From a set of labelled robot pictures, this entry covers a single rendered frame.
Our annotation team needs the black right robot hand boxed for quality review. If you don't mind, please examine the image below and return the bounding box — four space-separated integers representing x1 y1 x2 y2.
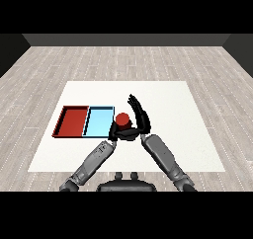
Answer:
126 93 152 135

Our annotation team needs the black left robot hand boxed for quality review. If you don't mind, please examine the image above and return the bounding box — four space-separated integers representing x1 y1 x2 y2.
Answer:
107 120 139 142

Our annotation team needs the small red can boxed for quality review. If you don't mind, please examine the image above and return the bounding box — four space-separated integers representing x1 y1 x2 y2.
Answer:
115 112 132 132

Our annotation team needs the light blue shallow open box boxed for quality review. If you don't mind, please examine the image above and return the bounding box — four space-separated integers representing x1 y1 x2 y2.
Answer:
81 105 116 139

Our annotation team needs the red shallow open box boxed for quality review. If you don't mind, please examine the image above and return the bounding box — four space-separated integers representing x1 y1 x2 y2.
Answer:
51 105 90 139

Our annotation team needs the dark grey robot body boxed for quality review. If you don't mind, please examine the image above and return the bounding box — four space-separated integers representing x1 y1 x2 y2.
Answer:
96 172 158 193

